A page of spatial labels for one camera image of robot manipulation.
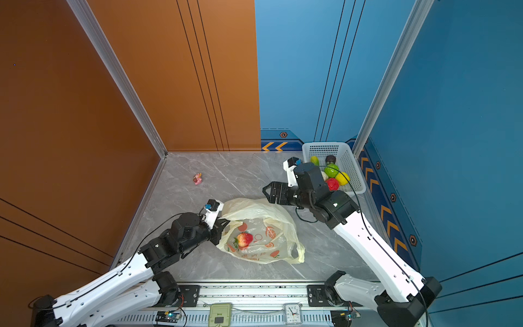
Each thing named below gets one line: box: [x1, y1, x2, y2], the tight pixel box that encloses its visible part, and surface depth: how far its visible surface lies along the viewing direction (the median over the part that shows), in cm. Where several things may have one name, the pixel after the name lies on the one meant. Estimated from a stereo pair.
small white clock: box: [283, 302, 304, 325], surface depth 70 cm
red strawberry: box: [232, 231, 254, 251], surface depth 85 cm
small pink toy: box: [193, 172, 203, 186], surface depth 107 cm
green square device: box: [208, 302, 233, 327], surface depth 70 cm
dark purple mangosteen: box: [325, 154, 337, 165], surface depth 114 cm
